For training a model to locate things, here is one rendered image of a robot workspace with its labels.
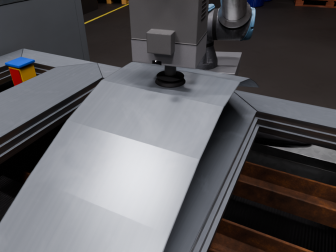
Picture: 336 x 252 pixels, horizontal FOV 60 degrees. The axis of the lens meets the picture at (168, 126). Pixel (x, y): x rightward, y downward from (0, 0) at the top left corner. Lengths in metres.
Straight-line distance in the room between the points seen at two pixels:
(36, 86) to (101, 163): 0.57
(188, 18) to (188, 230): 0.28
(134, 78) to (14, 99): 0.46
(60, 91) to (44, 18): 0.56
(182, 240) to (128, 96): 0.21
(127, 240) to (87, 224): 0.05
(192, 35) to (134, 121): 0.12
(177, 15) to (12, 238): 0.30
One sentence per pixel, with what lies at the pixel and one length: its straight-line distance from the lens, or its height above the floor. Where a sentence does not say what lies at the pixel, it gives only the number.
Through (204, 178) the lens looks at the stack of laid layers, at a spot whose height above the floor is 0.86.
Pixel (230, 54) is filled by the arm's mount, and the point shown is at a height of 0.76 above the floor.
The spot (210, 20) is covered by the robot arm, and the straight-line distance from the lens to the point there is 1.15.
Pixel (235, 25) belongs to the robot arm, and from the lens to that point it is 1.10.
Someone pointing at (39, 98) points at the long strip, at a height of 0.86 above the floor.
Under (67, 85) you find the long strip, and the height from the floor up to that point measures 0.86.
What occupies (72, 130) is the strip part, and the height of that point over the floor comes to 1.00.
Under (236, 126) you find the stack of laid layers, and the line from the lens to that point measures 0.65.
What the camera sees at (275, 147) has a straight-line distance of 0.92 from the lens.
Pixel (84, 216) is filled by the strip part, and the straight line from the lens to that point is 0.32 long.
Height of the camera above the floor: 1.20
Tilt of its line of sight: 33 degrees down
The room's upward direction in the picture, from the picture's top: straight up
